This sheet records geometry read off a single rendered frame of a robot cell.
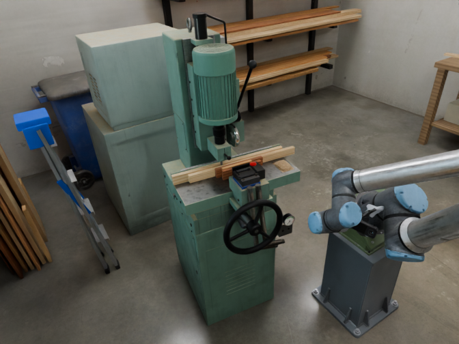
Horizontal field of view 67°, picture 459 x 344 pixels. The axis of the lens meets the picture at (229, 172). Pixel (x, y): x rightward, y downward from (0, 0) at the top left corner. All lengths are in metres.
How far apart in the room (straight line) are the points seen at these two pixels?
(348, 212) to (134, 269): 1.66
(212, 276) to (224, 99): 0.93
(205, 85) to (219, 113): 0.13
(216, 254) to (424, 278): 1.43
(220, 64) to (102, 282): 1.72
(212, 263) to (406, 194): 0.97
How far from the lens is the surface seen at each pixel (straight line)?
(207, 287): 1.96
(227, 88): 1.48
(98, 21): 3.72
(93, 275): 2.67
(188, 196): 1.60
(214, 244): 1.76
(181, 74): 1.67
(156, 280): 2.49
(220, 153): 1.62
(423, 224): 1.53
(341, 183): 1.42
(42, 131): 2.05
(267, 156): 1.81
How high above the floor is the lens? 1.84
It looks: 33 degrees down
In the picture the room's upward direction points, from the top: 3 degrees counter-clockwise
